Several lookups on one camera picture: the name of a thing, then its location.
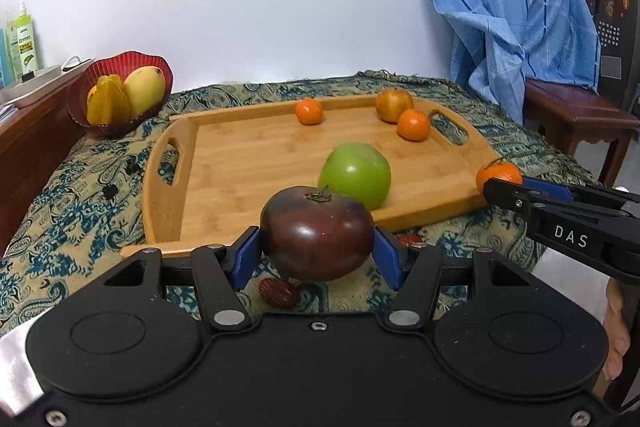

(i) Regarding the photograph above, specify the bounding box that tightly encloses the dark purple tomato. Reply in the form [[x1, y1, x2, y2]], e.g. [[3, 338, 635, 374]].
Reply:
[[260, 186, 376, 283]]

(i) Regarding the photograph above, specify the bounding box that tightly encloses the large green apple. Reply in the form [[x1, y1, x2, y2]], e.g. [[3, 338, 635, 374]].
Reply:
[[318, 143, 392, 210]]

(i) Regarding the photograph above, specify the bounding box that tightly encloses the orange tangerine with stem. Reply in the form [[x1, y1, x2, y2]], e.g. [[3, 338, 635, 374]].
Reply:
[[476, 155, 523, 198]]

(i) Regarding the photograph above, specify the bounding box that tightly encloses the blue plaid cloth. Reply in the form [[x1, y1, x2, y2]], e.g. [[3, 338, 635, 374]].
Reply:
[[414, 0, 601, 125]]

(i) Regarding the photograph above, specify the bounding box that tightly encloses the wooden tray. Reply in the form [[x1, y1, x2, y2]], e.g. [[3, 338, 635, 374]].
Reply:
[[120, 94, 501, 260]]

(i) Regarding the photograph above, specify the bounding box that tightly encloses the person's right hand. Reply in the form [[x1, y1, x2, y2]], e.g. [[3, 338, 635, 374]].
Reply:
[[602, 279, 632, 382]]

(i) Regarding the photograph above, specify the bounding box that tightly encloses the red fruit bowl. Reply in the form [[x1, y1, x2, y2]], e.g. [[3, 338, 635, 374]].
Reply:
[[67, 51, 174, 138]]

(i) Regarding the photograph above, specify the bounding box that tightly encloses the wooden chair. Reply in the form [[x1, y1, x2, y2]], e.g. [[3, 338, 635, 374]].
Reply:
[[522, 77, 640, 188]]

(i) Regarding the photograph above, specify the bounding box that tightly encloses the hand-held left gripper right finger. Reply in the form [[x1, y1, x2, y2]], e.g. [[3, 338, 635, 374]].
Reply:
[[374, 226, 534, 334]]

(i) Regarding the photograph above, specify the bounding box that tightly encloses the white towel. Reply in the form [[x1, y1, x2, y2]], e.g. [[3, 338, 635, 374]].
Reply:
[[0, 249, 608, 413]]

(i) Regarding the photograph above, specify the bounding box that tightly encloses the white tray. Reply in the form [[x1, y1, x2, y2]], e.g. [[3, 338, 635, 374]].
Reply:
[[0, 55, 96, 109]]

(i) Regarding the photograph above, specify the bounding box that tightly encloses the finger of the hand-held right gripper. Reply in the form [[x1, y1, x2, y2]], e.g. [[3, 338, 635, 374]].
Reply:
[[521, 176, 640, 210], [482, 177, 640, 222]]

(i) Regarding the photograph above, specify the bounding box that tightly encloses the yellow starfruit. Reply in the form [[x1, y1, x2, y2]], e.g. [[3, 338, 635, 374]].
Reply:
[[86, 74, 132, 126]]

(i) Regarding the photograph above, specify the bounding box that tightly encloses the blue patterned tablecloth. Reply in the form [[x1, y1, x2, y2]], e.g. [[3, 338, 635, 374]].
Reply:
[[0, 69, 601, 338]]

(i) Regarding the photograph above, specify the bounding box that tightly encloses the yellow mango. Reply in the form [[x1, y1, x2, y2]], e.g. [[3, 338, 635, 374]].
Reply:
[[122, 66, 167, 120]]

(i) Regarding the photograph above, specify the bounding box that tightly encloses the brown wooden cabinet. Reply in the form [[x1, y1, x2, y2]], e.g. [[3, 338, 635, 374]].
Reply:
[[0, 72, 96, 253]]

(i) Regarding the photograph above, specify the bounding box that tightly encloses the teal spray bottle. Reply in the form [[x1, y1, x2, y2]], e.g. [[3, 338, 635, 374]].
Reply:
[[0, 27, 17, 88]]

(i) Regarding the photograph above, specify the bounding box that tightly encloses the green label bottle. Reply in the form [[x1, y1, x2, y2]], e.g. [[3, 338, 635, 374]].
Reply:
[[14, 1, 39, 80]]

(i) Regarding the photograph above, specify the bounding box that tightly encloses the dark patterned cabinet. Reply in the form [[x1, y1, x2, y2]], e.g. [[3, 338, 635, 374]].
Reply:
[[572, 0, 640, 110]]

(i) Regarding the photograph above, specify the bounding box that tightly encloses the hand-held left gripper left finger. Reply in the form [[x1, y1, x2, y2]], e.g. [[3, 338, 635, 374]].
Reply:
[[100, 226, 261, 334]]

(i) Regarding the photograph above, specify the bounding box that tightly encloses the brownish orange persimmon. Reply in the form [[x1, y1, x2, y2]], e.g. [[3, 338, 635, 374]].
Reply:
[[375, 87, 415, 124]]

